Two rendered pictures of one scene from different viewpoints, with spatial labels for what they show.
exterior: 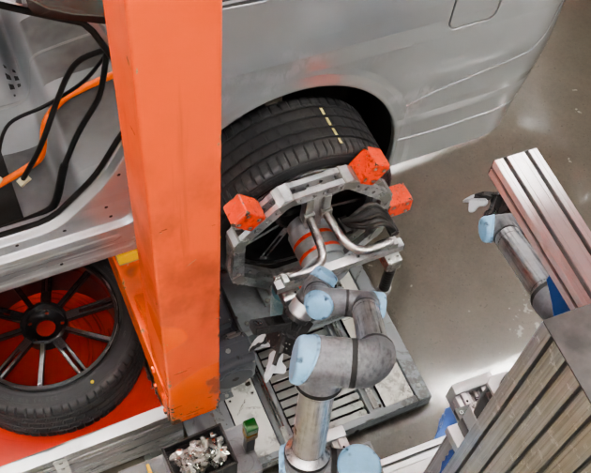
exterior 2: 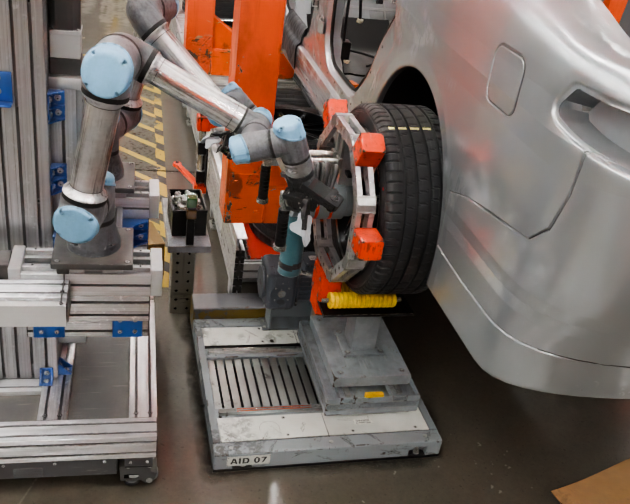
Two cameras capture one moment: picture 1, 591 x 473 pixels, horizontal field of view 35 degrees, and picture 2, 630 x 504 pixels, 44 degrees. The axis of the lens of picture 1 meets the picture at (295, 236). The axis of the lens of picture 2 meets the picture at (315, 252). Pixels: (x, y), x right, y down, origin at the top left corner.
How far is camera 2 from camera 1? 3.48 m
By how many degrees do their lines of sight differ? 72
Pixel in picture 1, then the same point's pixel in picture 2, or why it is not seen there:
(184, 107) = not seen: outside the picture
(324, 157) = (373, 119)
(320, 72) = (429, 60)
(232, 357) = (274, 263)
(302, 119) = (414, 117)
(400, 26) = (466, 50)
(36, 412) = not seen: hidden behind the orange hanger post
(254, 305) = (336, 326)
